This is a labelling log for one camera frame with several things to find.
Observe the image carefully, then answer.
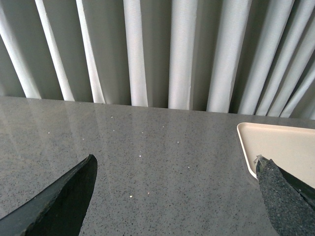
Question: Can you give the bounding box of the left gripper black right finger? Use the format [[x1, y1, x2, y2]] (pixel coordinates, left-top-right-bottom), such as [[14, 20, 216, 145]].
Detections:
[[254, 155, 315, 236]]

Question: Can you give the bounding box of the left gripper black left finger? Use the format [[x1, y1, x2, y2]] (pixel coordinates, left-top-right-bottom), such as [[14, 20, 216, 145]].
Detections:
[[0, 154, 97, 236]]

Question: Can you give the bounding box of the cream rectangular plastic tray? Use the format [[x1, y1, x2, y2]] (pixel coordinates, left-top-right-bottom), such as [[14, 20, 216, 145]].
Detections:
[[237, 122, 315, 187]]

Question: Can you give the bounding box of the white pleated curtain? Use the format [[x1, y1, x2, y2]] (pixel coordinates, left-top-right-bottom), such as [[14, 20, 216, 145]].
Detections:
[[0, 0, 315, 119]]

